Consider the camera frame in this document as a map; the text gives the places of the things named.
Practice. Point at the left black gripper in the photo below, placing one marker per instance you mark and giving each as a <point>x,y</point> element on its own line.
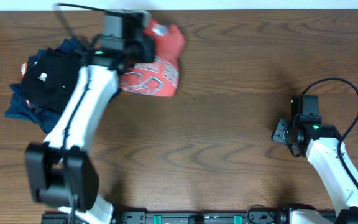
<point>148,45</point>

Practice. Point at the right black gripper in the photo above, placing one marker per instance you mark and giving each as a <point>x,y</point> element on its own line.
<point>279,132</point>

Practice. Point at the red orange t-shirt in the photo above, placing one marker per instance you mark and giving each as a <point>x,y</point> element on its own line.
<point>161,77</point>

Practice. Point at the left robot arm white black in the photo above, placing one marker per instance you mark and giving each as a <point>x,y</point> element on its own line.
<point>59,169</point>

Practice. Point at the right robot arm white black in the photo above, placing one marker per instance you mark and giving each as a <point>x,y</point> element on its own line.
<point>322,147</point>

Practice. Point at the black folded shirt with logo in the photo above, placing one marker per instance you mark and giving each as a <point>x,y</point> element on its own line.
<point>52,80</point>

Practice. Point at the orange folded garment in pile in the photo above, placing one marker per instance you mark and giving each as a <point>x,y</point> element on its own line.
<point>23,69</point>

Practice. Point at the navy blue folded shirt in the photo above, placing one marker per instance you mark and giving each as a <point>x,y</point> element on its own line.
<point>21,108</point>

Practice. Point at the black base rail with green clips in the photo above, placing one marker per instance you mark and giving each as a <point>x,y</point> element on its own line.
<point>256,214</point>

